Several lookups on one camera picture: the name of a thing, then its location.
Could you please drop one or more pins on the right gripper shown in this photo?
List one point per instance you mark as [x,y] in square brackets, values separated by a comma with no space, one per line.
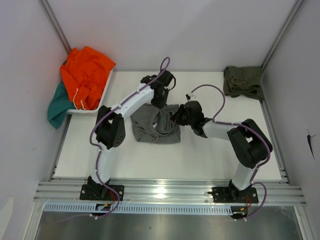
[176,118]

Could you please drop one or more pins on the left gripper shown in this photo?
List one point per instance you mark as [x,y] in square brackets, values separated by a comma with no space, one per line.
[160,104]

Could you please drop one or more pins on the grey shorts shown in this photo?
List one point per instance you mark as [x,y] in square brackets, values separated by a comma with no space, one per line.
[153,125]

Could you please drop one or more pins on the olive green shorts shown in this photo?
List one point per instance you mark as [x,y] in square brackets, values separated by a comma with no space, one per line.
[243,81]

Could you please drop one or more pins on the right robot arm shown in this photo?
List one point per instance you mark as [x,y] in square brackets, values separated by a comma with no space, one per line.
[250,145]

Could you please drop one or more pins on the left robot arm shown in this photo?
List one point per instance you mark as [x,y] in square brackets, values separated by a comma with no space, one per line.
[109,131]

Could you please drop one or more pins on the orange shorts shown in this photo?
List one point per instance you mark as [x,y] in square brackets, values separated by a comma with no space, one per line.
[85,74]

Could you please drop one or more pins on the teal shorts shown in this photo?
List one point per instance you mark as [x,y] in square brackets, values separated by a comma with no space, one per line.
[59,106]

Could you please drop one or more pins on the white plastic basket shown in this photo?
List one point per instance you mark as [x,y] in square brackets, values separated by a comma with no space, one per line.
[91,112]

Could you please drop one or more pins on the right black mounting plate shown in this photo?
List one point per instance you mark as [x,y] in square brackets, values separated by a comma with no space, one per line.
[233,195]

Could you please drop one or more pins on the black mounting plate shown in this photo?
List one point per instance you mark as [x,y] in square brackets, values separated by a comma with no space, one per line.
[233,195]
[102,194]

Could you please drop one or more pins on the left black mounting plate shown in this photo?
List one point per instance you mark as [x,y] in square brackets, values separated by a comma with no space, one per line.
[102,194]

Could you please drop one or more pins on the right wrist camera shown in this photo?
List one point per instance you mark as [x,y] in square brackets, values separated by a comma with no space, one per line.
[190,97]

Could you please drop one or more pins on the slotted cable duct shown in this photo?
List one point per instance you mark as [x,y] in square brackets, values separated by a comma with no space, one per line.
[126,208]

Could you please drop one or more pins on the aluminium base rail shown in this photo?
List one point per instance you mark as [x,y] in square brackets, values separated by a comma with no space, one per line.
[167,191]

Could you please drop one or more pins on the left aluminium corner post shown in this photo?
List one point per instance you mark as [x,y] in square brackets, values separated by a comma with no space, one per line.
[48,11]

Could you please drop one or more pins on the aluminium corner post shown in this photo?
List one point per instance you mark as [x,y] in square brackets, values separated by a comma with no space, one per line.
[284,30]
[48,11]

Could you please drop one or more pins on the right aluminium corner post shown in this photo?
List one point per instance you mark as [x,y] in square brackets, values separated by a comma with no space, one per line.
[284,30]

